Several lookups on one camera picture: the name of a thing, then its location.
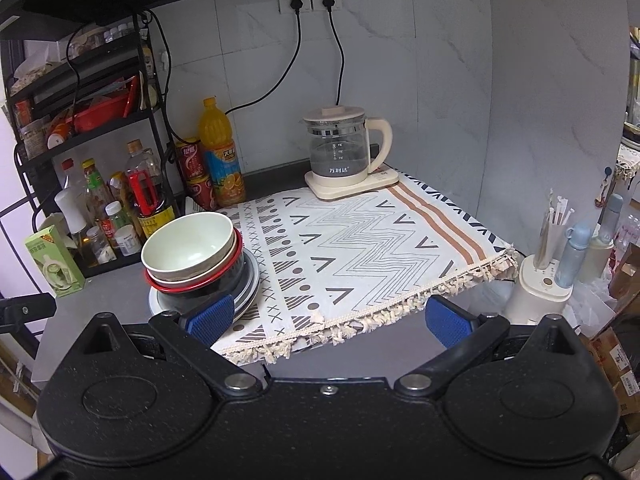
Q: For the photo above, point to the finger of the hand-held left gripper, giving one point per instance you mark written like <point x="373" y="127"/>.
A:
<point x="35" y="307"/>

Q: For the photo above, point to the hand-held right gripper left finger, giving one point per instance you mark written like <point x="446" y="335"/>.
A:
<point x="212" y="317"/>

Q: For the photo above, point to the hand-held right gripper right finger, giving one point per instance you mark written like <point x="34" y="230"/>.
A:
<point x="447" y="322"/>

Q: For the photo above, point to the red and black bowl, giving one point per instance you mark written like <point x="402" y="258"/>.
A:
<point x="220" y="287"/>

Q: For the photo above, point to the white plate brown line pattern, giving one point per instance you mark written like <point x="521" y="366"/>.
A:
<point x="165" y="306"/>

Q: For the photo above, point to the pale green bowl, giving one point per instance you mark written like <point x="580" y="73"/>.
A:
<point x="185" y="245"/>
<point x="222" y="269"/>

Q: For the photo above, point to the white plate script blue print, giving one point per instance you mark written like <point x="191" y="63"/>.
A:
<point x="250" y="280"/>

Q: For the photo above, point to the green carton box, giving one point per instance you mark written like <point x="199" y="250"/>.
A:
<point x="52" y="260"/>

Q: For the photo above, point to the white utensil holder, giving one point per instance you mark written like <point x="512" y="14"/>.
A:
<point x="530" y="295"/>

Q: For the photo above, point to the small clear jar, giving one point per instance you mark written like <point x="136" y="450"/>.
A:
<point x="100" y="245"/>

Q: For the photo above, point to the patterned fringed tablecloth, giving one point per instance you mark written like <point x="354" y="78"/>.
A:
<point x="360" y="250"/>

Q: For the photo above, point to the small white jar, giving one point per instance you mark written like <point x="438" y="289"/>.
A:
<point x="127" y="240"/>

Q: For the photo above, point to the red drink can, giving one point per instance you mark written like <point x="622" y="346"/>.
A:
<point x="190" y="160"/>
<point x="201" y="192"/>

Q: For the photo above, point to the green label sauce bottle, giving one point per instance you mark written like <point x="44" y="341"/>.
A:
<point x="95" y="187"/>

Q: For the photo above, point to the bundle of wrapped chopsticks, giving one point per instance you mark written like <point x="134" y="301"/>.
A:
<point x="550" y="235"/>

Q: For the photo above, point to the light blue thermos bottle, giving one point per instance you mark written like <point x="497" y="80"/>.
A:
<point x="572" y="255"/>

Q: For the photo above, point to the orange juice bottle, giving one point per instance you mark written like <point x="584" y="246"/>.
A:
<point x="222" y="160"/>

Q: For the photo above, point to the cream kettle base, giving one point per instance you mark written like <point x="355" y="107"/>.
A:
<point x="350" y="187"/>

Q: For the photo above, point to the cardboard box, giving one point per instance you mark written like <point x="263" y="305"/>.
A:
<point x="612" y="360"/>

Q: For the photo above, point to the red plastic basket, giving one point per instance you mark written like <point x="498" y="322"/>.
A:
<point x="97" y="117"/>

